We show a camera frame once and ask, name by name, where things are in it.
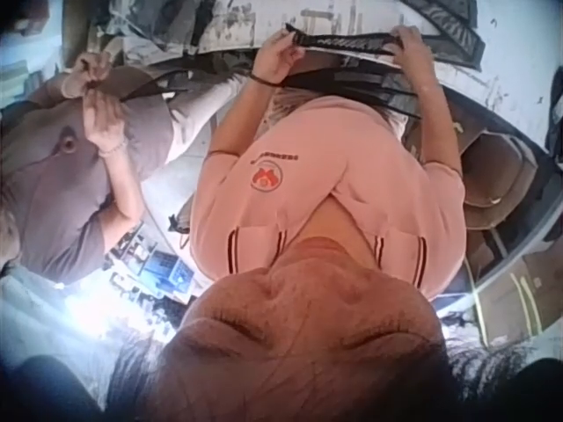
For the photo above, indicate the person's right hand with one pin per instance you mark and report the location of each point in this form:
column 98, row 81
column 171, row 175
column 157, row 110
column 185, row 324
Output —
column 415, row 48

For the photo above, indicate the person's left hand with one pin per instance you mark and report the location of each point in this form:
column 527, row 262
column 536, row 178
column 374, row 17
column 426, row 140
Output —
column 275, row 59

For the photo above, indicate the grey mesh fabric panel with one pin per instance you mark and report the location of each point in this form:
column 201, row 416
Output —
column 457, row 44

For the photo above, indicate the stack of brown cardboard boxes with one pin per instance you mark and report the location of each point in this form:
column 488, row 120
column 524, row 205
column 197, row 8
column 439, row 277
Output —
column 492, row 176

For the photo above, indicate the blue plastic tray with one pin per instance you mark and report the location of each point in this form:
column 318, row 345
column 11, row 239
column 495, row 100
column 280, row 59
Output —
column 169, row 268

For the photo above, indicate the brown taped cardboard box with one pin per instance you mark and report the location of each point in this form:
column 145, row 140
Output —
column 519, row 303

